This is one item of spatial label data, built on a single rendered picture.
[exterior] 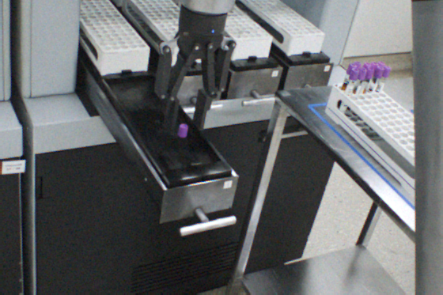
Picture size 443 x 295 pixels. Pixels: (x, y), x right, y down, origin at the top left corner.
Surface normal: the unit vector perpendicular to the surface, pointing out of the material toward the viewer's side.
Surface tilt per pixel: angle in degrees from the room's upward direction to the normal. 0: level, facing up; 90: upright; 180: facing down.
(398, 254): 0
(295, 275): 0
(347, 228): 0
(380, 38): 90
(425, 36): 96
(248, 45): 90
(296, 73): 90
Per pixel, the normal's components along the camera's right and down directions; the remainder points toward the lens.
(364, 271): 0.18, -0.83
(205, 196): 0.47, 0.54
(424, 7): -0.98, 0.11
